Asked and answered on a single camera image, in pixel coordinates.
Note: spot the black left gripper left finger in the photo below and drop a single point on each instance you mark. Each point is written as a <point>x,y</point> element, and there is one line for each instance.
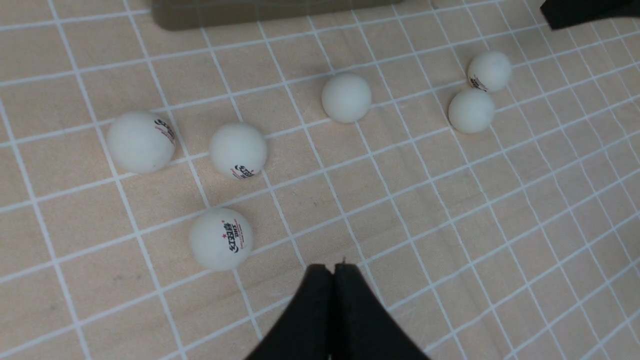
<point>302,330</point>

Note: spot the white ball with logo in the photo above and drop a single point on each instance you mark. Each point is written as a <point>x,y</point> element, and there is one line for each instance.
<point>238,150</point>

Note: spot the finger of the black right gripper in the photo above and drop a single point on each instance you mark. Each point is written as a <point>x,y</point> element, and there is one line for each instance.
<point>561,14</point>

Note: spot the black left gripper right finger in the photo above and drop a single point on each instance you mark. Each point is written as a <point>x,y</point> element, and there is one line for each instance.
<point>361,327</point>

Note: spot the olive green plastic bin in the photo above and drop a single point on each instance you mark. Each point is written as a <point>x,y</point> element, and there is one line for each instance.
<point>178,15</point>

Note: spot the plain white centre ball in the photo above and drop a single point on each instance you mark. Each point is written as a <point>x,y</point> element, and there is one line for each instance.
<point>346,98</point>

